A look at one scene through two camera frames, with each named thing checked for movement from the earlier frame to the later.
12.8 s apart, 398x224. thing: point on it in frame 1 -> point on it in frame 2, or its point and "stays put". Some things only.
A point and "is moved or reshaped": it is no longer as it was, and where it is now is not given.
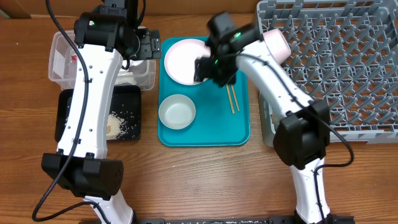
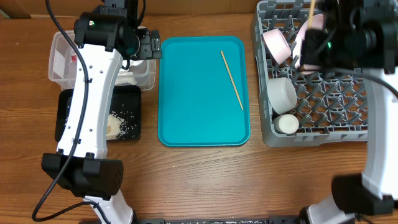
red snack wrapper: [74, 58] stays put
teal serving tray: [222, 114] stays put
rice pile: [116, 127] stays put
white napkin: [126, 76] stays put
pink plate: [180, 58] -> [318, 23]
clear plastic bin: [63, 62] stays put
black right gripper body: [203, 70] -> [315, 48]
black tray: [125, 101] stays put
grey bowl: [176, 111] is moved or reshaped
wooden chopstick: [230, 99] -> [311, 14]
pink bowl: [278, 44] stays put
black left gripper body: [147, 49] stays put
